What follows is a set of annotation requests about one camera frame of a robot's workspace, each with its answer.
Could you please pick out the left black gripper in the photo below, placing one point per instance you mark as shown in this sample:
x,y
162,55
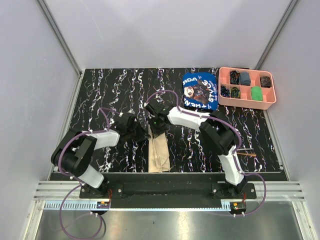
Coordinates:
x,y
143,134

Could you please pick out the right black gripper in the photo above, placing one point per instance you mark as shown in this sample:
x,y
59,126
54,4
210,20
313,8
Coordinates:
x,y
155,132

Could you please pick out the beige cloth napkin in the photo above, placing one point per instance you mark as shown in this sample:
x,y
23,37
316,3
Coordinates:
x,y
158,153

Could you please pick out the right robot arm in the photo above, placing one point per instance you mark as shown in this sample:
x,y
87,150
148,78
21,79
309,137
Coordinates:
x,y
219,135

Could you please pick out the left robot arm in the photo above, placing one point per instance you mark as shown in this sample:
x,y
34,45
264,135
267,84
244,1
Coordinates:
x,y
74,153

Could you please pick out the black marble table mat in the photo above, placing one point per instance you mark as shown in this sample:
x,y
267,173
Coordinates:
x,y
105,92

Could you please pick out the blue printed folded cloth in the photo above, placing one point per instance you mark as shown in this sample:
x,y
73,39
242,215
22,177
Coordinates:
x,y
200,91

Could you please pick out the black patterned roll left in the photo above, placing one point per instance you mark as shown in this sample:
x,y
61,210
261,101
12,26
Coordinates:
x,y
224,91

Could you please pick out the black yellow patterned roll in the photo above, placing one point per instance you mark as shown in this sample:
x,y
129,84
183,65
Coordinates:
x,y
235,93

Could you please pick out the pink divided organizer tray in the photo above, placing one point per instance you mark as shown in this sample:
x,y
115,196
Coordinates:
x,y
245,91

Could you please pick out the black patterned roll top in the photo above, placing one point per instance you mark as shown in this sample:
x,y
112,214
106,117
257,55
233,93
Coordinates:
x,y
234,76

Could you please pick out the blue-grey rolled cloth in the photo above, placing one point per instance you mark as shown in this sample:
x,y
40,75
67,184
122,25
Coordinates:
x,y
244,78

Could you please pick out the silver knife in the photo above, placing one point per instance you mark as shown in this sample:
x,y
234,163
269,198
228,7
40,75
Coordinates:
x,y
245,149

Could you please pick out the copper fork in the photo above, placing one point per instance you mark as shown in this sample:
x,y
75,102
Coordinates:
x,y
247,154

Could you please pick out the green rolled cloth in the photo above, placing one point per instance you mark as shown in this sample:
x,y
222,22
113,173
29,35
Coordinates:
x,y
256,93

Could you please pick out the dark brown rolled cloth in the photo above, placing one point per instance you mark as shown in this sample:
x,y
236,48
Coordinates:
x,y
265,82

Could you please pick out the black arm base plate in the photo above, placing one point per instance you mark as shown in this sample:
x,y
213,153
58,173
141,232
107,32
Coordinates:
x,y
167,191

